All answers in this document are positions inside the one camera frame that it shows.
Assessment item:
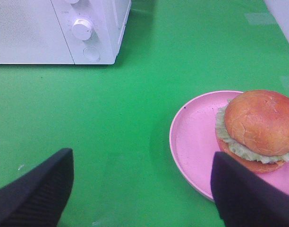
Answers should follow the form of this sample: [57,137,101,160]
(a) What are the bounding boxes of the burger with lettuce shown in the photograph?
[215,90,289,174]

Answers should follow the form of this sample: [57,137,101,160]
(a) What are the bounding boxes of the white microwave oven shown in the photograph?
[0,0,131,64]

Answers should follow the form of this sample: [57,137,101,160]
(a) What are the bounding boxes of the pink round plate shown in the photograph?
[170,91,289,199]

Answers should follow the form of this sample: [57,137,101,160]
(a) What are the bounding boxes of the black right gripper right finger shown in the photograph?
[210,152,289,227]

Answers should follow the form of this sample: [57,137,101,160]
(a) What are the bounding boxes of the white lower timer knob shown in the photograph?
[71,18,94,41]

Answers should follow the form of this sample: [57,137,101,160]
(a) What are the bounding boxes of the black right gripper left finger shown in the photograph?
[0,148,74,227]

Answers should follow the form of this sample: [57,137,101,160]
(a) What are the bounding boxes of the round white door button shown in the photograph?
[83,47,100,61]

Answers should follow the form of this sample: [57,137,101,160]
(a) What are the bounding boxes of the white upper power knob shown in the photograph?
[65,0,79,4]

